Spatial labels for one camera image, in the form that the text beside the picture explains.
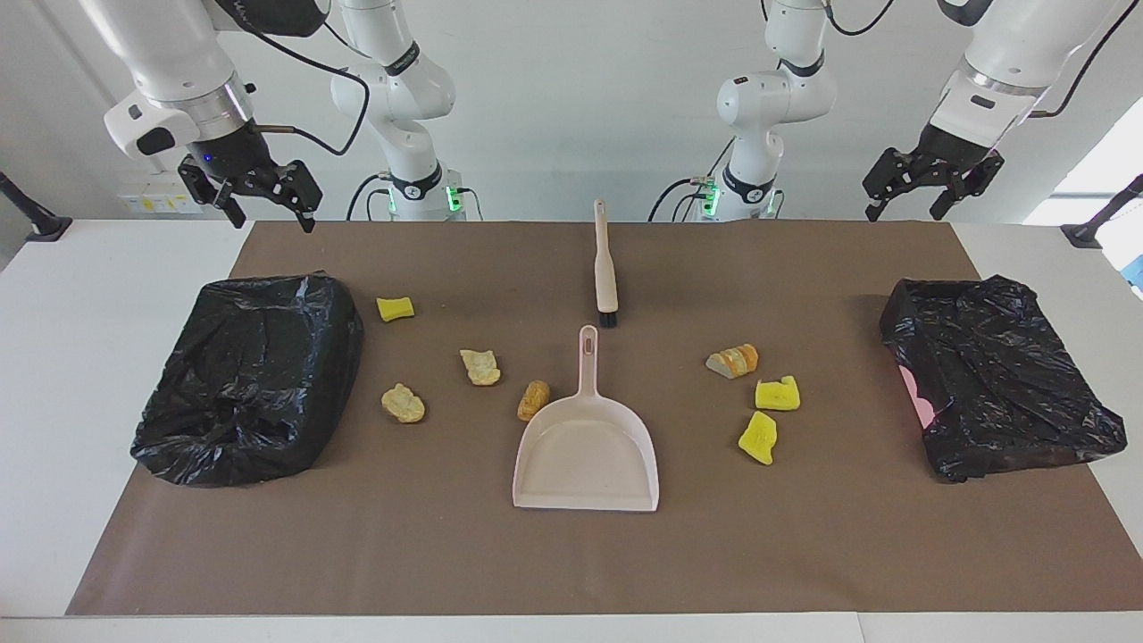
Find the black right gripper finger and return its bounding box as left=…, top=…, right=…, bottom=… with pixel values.
left=179, top=156, right=247, bottom=230
left=268, top=161, right=322, bottom=235

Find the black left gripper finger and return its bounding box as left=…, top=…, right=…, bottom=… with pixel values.
left=929, top=152, right=1005, bottom=221
left=863, top=147, right=921, bottom=221

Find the golden potato chip piece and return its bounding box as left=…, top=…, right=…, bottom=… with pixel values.
left=380, top=383, right=427, bottom=425

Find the sliced toy bread loaf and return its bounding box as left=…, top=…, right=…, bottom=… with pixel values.
left=705, top=343, right=760, bottom=380

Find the notched yellow sponge piece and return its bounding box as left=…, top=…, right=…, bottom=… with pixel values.
left=755, top=375, right=802, bottom=413

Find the pale greenish cracker piece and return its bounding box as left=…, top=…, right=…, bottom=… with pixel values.
left=459, top=348, right=503, bottom=388

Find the yellow sponge with green side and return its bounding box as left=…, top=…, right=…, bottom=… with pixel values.
left=738, top=411, right=779, bottom=466

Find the beige handled black bristle brush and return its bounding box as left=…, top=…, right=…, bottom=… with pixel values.
left=593, top=199, right=620, bottom=329

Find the brown bread roll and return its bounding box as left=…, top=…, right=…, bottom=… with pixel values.
left=516, top=380, right=552, bottom=422

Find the beige plastic dustpan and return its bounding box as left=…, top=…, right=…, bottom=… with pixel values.
left=512, top=324, right=661, bottom=514

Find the black bag lined pink bin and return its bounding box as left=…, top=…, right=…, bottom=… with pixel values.
left=879, top=274, right=1129, bottom=484

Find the black clamp stand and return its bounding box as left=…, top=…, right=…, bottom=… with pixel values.
left=0, top=171, right=73, bottom=243
left=1060, top=174, right=1143, bottom=250

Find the brown paper table mat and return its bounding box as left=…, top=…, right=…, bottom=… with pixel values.
left=65, top=221, right=1143, bottom=617

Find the black base power cable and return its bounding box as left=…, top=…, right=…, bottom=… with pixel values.
left=346, top=172, right=394, bottom=222
left=647, top=177, right=715, bottom=222

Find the white wall socket strip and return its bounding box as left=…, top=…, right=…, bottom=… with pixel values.
left=118, top=181, right=196, bottom=215

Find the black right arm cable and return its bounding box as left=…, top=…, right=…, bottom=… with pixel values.
left=210, top=0, right=371, bottom=157

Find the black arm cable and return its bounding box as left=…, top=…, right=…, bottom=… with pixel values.
left=822, top=0, right=1143, bottom=120
left=210, top=0, right=371, bottom=157

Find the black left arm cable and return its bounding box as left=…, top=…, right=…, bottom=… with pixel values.
left=822, top=0, right=1143, bottom=120

